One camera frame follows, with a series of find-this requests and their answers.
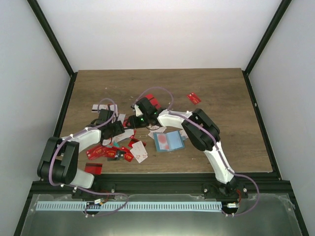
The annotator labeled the red card magnetic stripe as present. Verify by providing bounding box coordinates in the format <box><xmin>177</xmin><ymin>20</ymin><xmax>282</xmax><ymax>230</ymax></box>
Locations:
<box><xmin>128</xmin><ymin>138</ymin><xmax>139</xmax><ymax>148</ymax></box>

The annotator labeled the teal card holder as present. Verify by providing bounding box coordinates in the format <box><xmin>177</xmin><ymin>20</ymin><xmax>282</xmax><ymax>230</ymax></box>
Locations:
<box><xmin>153</xmin><ymin>130</ymin><xmax>188</xmax><ymax>152</ymax></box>

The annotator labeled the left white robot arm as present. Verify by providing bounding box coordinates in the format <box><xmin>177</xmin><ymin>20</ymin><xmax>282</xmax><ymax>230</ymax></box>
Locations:
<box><xmin>37</xmin><ymin>109</ymin><xmax>125</xmax><ymax>199</ymax></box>

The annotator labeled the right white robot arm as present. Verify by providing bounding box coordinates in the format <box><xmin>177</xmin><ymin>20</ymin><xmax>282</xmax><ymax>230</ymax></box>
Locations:
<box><xmin>126</xmin><ymin>97</ymin><xmax>238</xmax><ymax>198</ymax></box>

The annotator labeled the white VIP sunset card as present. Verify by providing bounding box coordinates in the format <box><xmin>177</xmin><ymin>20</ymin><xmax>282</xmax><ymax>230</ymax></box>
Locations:
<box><xmin>148</xmin><ymin>125</ymin><xmax>167</xmax><ymax>139</ymax></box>

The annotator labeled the white card red circle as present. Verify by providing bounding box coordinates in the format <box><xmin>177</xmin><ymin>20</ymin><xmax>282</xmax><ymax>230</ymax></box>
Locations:
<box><xmin>101</xmin><ymin>129</ymin><xmax>134</xmax><ymax>146</ymax></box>

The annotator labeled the white card vertical stripe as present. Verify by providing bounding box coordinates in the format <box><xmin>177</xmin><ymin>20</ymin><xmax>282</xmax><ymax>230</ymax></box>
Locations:
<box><xmin>106</xmin><ymin>104</ymin><xmax>119</xmax><ymax>118</ymax></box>

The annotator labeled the white VIP chip card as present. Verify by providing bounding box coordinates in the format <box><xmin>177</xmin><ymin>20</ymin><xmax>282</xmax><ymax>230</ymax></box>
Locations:
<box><xmin>131</xmin><ymin>141</ymin><xmax>146</xmax><ymax>153</ymax></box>

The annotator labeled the white card black stripe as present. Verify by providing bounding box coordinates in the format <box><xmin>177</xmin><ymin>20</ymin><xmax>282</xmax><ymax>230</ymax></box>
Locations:
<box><xmin>92</xmin><ymin>104</ymin><xmax>108</xmax><ymax>113</ymax></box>

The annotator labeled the red VIP card left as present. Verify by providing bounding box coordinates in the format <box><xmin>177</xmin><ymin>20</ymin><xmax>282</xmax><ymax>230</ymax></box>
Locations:
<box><xmin>86</xmin><ymin>145</ymin><xmax>118</xmax><ymax>160</ymax></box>

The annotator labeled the red vip card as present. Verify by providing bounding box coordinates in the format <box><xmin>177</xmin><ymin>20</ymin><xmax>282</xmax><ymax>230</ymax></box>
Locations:
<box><xmin>86</xmin><ymin>145</ymin><xmax>118</xmax><ymax>160</ymax></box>
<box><xmin>121</xmin><ymin>147</ymin><xmax>134</xmax><ymax>162</ymax></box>

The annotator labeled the white blossom card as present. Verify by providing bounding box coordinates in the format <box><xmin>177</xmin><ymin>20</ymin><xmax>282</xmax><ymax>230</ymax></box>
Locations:
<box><xmin>130</xmin><ymin>147</ymin><xmax>148</xmax><ymax>163</ymax></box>

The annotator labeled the red stripe card front edge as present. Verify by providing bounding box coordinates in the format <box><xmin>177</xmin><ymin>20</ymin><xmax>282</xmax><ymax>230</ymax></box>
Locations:
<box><xmin>84</xmin><ymin>163</ymin><xmax>103</xmax><ymax>175</ymax></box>

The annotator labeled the red card far right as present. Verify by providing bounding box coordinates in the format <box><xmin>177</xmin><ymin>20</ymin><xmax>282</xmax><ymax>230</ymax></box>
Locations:
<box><xmin>187</xmin><ymin>92</ymin><xmax>201</xmax><ymax>105</ymax></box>

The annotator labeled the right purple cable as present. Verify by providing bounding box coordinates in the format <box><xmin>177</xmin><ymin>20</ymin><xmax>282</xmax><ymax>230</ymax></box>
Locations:
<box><xmin>132</xmin><ymin>87</ymin><xmax>260</xmax><ymax>218</ymax></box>

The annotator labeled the purple cable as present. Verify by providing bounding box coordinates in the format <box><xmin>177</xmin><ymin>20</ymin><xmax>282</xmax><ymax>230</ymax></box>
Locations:
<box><xmin>132</xmin><ymin>87</ymin><xmax>260</xmax><ymax>218</ymax></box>
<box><xmin>48</xmin><ymin>98</ymin><xmax>128</xmax><ymax>218</ymax></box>

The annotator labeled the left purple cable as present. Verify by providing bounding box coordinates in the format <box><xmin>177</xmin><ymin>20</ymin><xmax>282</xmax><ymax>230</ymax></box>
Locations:
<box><xmin>48</xmin><ymin>98</ymin><xmax>128</xmax><ymax>218</ymax></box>

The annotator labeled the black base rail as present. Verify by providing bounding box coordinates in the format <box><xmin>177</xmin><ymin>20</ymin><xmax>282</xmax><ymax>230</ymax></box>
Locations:
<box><xmin>29</xmin><ymin>173</ymin><xmax>294</xmax><ymax>200</ymax></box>

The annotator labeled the light blue slotted rail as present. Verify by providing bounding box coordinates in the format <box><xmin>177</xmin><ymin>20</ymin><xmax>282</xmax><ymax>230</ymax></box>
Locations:
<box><xmin>35</xmin><ymin>201</ymin><xmax>222</xmax><ymax>212</ymax></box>

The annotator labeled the black frame post left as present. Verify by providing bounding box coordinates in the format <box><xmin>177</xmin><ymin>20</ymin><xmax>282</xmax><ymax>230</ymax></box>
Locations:
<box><xmin>26</xmin><ymin>0</ymin><xmax>75</xmax><ymax>77</ymax></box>

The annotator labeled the black frame post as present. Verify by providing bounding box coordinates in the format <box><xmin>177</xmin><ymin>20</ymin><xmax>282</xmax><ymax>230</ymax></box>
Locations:
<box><xmin>245</xmin><ymin>0</ymin><xmax>292</xmax><ymax>74</ymax></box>
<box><xmin>26</xmin><ymin>0</ymin><xmax>75</xmax><ymax>77</ymax></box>

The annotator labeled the black frame post right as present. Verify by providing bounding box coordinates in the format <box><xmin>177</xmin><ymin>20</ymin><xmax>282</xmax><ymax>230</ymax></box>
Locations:
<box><xmin>245</xmin><ymin>0</ymin><xmax>292</xmax><ymax>74</ymax></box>

